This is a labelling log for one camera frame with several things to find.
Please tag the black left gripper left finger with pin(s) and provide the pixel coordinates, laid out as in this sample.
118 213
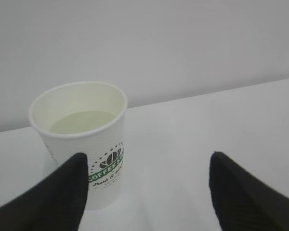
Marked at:
57 203

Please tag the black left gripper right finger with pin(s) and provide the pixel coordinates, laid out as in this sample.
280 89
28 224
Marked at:
241 201

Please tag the white paper coffee cup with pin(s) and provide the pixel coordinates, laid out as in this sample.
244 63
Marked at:
85 117

